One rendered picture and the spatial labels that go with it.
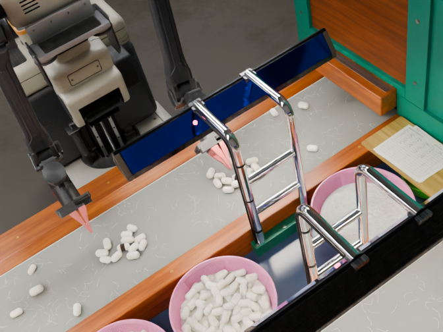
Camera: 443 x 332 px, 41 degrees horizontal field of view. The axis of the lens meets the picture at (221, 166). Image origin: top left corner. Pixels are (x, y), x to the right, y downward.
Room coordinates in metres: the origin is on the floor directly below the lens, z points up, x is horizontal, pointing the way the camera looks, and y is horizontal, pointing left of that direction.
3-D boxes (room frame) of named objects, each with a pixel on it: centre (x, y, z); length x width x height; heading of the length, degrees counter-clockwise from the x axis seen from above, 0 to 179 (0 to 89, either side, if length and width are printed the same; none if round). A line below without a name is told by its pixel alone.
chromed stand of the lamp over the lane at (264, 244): (1.03, -0.08, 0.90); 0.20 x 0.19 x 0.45; 110
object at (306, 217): (0.65, -0.22, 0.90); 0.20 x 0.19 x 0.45; 110
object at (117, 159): (1.10, -0.06, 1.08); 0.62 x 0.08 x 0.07; 110
